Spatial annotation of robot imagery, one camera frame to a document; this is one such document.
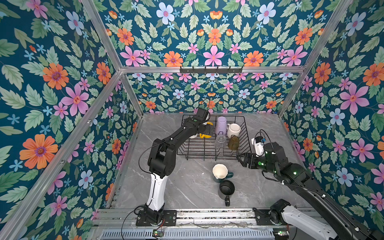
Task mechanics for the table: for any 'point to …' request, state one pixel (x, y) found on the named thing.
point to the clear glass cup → (220, 141)
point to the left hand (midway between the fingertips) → (209, 125)
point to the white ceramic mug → (193, 136)
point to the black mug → (226, 188)
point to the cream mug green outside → (220, 172)
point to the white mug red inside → (233, 129)
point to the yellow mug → (203, 136)
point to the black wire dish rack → (204, 149)
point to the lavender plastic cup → (221, 125)
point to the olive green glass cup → (233, 142)
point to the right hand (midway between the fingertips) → (241, 156)
